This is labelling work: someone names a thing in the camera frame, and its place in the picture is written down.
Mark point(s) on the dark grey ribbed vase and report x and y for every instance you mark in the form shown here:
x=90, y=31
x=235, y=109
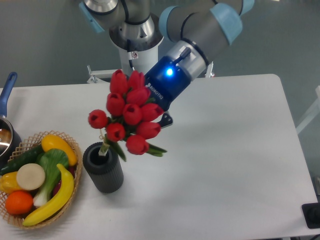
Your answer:
x=105, y=171

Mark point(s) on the red tulip bouquet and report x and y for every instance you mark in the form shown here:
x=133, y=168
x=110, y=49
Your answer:
x=129, y=116

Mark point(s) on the orange fruit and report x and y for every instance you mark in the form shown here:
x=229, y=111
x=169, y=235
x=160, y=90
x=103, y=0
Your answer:
x=19, y=203

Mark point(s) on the green cucumber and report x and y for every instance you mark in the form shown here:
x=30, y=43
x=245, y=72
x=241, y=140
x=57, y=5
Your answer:
x=28, y=157

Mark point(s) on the green bok choy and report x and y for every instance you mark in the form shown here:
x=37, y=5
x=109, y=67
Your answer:
x=48, y=161

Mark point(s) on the yellow banana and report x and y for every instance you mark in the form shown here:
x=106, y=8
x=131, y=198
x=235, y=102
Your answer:
x=56, y=203

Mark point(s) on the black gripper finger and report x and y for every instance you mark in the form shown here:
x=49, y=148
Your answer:
x=165, y=121

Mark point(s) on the white table clamp bracket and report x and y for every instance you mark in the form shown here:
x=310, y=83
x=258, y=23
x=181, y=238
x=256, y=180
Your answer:
x=209, y=71

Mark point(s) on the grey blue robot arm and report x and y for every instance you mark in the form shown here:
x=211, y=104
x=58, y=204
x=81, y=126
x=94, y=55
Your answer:
x=172, y=49

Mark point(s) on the blue handled saucepan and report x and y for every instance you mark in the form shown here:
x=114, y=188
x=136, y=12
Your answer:
x=9, y=138

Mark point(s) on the yellow lemon squash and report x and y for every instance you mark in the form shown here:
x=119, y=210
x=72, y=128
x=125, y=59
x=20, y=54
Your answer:
x=51, y=141

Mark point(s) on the yellow bell pepper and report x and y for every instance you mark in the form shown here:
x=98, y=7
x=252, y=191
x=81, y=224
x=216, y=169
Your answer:
x=9, y=184

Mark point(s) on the white frame at right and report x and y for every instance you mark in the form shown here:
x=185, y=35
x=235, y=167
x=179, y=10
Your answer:
x=310, y=113

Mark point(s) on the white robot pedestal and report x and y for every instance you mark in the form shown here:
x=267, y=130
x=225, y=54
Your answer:
x=141, y=61

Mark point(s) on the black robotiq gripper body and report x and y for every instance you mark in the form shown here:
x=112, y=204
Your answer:
x=166, y=82

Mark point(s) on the woven wicker basket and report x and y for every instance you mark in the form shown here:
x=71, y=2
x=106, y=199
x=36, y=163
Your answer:
x=76, y=171

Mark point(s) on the black device at edge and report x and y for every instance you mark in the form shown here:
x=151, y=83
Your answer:
x=311, y=212

